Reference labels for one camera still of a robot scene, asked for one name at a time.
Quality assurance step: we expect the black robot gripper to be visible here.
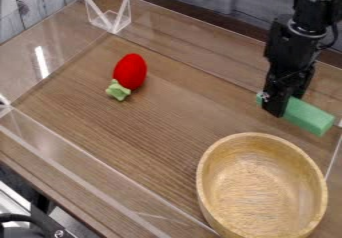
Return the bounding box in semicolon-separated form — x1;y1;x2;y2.
262;15;322;118

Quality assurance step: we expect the green rectangular block stick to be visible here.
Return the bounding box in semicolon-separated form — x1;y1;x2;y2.
256;91;337;138

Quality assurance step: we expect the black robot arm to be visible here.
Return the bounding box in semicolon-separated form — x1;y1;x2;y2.
262;0;342;117

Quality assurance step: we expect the wooden brown bowl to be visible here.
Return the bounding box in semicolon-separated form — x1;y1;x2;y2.
197;132;329;238

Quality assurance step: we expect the red toy strawberry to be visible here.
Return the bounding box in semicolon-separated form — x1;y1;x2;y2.
106;53;147;101

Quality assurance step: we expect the black clamp under table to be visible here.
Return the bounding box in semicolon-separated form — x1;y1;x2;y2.
0;206;71;238

